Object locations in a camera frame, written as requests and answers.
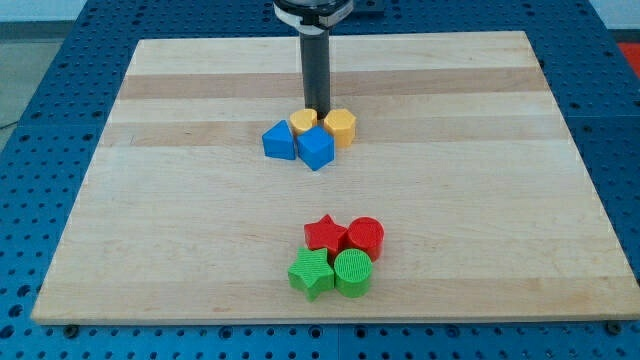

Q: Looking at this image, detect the blue cube block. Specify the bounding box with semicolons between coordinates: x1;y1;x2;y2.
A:
296;126;335;171

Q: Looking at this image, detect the wooden board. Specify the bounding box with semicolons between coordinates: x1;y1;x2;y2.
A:
31;31;639;325

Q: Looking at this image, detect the red star block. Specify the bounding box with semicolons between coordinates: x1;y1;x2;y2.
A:
303;214;347;259

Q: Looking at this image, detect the yellow hexagon block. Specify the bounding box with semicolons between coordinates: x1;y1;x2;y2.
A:
323;108;356;148

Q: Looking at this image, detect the red cylinder block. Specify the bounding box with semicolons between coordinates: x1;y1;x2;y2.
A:
347;217;385;262

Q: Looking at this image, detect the green cylinder block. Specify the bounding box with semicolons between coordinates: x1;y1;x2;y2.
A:
334;248;373;298

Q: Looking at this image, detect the green star block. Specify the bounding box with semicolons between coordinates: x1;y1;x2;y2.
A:
287;248;335;302

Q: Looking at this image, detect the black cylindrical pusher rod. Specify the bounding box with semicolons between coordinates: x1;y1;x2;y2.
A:
300;31;331;119

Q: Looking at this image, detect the blue perforated table plate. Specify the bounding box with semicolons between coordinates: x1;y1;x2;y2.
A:
1;0;639;359

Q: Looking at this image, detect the yellow rounded block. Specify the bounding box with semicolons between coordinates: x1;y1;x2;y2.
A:
289;108;318;136

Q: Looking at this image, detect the blue triangular block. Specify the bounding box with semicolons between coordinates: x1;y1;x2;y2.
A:
262;120;296;160

